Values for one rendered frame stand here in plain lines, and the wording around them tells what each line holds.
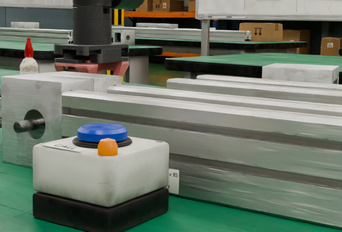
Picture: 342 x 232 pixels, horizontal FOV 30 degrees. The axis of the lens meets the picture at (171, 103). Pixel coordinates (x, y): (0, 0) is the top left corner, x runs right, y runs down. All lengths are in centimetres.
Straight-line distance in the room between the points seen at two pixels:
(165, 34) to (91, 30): 455
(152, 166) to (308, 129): 13
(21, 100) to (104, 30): 27
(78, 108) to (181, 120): 12
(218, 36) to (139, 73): 154
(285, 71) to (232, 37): 411
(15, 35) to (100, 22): 342
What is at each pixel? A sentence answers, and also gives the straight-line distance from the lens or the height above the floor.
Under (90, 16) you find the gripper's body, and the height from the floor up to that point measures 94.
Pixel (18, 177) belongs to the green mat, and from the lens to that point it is 65.
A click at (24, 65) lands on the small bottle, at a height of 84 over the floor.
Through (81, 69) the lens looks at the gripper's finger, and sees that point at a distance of 90.
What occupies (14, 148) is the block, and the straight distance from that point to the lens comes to 70.
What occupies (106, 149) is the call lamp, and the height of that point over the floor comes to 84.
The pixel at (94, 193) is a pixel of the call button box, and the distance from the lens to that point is 47.
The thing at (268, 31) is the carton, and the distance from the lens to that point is 516.
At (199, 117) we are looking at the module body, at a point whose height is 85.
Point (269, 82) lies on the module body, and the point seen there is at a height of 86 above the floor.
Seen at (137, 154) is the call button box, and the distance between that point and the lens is 48.
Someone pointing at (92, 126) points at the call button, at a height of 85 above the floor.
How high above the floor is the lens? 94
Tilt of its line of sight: 8 degrees down
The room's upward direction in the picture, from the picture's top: 1 degrees clockwise
